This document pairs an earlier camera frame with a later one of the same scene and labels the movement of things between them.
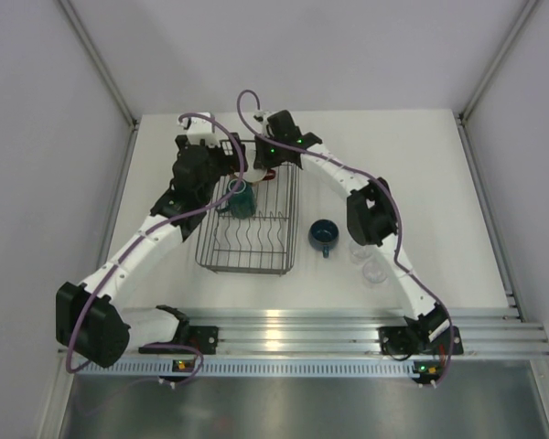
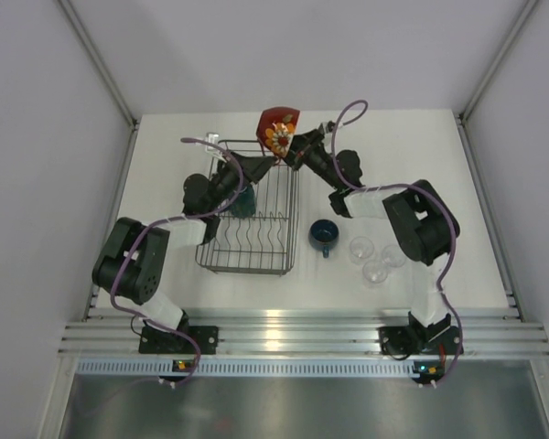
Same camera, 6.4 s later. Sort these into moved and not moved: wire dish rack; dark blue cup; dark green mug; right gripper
Moved: right gripper
Not moved: wire dish rack; dark green mug; dark blue cup
